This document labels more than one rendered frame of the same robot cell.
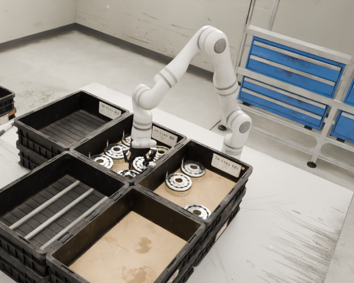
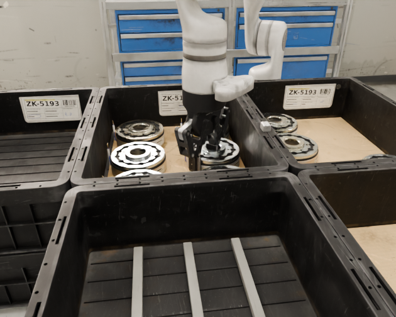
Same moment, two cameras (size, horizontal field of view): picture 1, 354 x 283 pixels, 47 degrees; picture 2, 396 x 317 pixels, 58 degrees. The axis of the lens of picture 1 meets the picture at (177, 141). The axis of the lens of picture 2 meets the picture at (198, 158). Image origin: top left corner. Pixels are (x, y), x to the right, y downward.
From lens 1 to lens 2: 113 cm
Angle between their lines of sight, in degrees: 29
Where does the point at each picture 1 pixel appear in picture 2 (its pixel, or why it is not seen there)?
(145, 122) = (224, 36)
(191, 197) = (327, 159)
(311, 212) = not seen: hidden behind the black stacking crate
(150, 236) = not seen: outside the picture
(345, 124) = (244, 72)
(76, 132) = (11, 172)
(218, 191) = (334, 135)
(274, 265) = not seen: outside the picture
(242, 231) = not seen: hidden behind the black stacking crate
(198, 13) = (14, 27)
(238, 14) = (66, 12)
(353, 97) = (242, 41)
